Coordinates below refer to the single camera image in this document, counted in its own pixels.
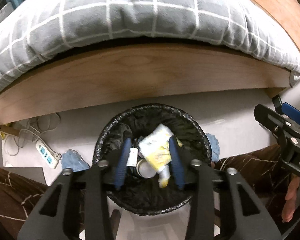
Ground yellow white snack wrapper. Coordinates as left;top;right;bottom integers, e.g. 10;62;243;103
137;123;184;188

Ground small white cardboard box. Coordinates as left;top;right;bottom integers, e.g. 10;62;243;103
127;148;138;167

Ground yellow paper cup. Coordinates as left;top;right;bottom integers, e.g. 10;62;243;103
136;159;157;179

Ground black lined trash bin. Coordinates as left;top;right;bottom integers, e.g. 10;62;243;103
92;103;212;216

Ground person's right hand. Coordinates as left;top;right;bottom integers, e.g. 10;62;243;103
281;175;300;223

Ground black power adapter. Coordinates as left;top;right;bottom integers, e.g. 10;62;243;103
272;94;283;115

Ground right leg brown pants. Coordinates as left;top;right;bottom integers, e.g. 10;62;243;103
215;144;292;209

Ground leg brown pants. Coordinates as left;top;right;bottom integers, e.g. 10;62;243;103
0;168;48;239
215;144;292;209

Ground right blue slipper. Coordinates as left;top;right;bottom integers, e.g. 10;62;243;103
206;133;220;163

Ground blue slipper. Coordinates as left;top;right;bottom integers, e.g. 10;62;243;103
61;149;90;172
206;133;220;163

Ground left blue slipper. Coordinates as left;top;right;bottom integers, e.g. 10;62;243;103
61;149;90;172

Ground white power strip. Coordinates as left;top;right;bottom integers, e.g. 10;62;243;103
36;139;62;169

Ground left leg brown pants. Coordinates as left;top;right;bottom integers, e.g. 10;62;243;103
0;168;48;239

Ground grey checked bed sheet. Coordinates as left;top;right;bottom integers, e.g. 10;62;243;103
0;0;300;92

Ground tangled white cables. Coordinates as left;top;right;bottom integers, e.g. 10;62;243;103
0;112;62;157

